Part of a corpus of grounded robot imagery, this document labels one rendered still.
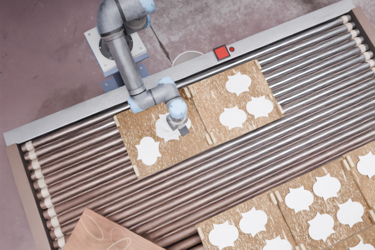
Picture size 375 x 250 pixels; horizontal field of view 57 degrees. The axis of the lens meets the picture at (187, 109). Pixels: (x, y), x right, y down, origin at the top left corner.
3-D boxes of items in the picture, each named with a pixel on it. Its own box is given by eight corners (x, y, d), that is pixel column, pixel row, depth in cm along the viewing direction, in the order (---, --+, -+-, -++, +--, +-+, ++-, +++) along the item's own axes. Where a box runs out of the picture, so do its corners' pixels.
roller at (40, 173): (32, 172, 173) (28, 171, 169) (357, 37, 202) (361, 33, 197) (35, 181, 172) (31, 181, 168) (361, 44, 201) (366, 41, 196)
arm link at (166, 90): (147, 82, 147) (157, 105, 145) (171, 72, 148) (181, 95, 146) (149, 88, 155) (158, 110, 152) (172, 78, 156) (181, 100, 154)
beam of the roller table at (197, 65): (7, 135, 179) (2, 133, 174) (344, 2, 210) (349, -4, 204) (12, 150, 178) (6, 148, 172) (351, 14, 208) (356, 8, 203)
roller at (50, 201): (42, 200, 170) (38, 200, 165) (370, 59, 199) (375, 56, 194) (44, 210, 169) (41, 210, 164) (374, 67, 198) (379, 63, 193)
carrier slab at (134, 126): (113, 116, 178) (112, 115, 177) (185, 87, 184) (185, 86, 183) (138, 179, 171) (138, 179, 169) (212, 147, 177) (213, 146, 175)
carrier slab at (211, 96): (186, 87, 184) (186, 86, 183) (254, 59, 190) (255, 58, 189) (214, 147, 177) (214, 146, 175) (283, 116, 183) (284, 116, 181)
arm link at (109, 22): (83, 5, 125) (134, 119, 145) (112, -6, 127) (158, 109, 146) (84, 3, 136) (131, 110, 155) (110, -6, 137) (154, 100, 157)
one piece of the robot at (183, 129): (178, 135, 153) (177, 141, 169) (195, 124, 155) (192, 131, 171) (164, 113, 155) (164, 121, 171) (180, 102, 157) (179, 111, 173)
